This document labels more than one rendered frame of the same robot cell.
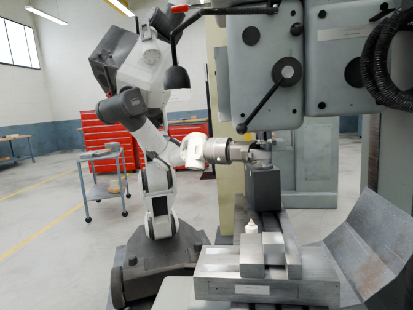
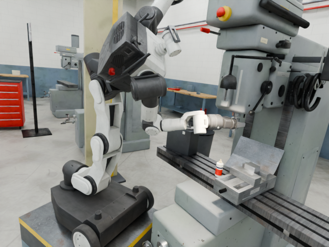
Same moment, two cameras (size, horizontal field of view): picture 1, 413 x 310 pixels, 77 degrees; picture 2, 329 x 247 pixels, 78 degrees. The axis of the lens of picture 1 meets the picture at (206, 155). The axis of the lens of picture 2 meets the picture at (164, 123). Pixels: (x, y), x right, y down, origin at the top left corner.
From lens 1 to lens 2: 0.97 m
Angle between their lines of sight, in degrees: 45
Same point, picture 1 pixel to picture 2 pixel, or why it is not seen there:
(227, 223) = not seen: hidden behind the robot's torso
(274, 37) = (265, 69)
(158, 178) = (115, 141)
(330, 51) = (277, 81)
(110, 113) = (149, 93)
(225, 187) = not seen: hidden behind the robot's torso
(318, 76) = (273, 90)
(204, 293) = (240, 200)
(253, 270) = (258, 181)
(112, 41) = (133, 28)
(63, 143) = not seen: outside the picture
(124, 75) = (151, 62)
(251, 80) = (254, 88)
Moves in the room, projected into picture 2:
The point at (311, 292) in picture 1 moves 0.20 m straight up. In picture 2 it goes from (270, 184) to (278, 150)
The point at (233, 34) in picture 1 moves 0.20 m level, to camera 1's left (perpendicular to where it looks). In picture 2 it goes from (254, 64) to (235, 60)
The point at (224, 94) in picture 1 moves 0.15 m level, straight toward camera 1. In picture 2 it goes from (231, 91) to (260, 96)
